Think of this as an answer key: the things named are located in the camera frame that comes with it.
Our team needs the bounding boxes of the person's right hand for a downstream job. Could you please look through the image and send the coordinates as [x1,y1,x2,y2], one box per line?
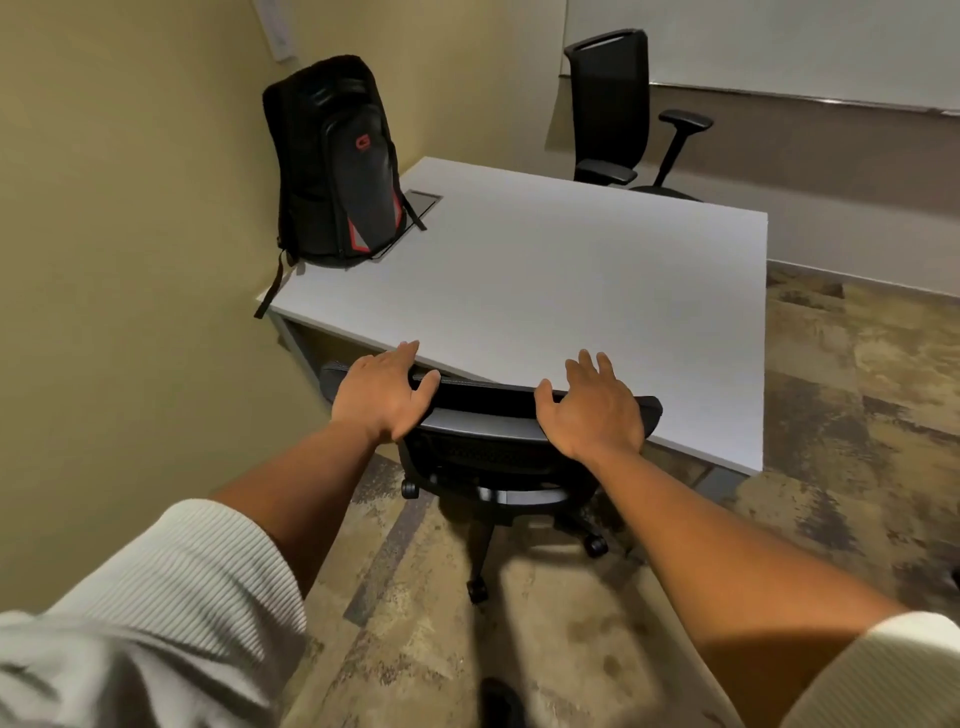
[534,349,648,463]

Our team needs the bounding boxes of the person's left hand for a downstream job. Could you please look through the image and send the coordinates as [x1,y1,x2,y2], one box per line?
[330,341,442,445]

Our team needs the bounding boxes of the black mesh office chair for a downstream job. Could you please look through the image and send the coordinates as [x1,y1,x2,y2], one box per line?
[318,361,665,606]

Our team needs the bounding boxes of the person's left forearm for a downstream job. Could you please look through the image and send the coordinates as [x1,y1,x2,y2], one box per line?
[210,420,393,598]

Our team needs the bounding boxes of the person's right forearm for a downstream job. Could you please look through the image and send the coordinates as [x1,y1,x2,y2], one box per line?
[579,442,912,728]

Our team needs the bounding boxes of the grey table leg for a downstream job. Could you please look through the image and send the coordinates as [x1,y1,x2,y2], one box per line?
[267,309,333,393]
[693,462,753,504]

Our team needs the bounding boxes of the black backpack with red trim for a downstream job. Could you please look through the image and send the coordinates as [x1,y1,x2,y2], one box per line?
[253,54,429,321]

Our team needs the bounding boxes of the black office chair with armrests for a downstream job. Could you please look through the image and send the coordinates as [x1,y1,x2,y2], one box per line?
[563,28,715,204]

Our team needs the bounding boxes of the black shoe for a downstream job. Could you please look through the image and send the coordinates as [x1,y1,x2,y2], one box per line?
[478,677,528,728]

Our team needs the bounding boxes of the white ribbed shirt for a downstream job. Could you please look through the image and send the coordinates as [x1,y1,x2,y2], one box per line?
[0,498,960,728]

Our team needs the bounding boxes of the grey table cable hatch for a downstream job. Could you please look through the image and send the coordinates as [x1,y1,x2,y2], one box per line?
[370,190,444,262]

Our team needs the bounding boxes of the white wall whiteboard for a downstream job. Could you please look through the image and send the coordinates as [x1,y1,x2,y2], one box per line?
[561,0,960,118]

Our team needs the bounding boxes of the white wall panel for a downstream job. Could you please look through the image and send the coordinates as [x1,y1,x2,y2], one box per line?
[251,0,298,63]

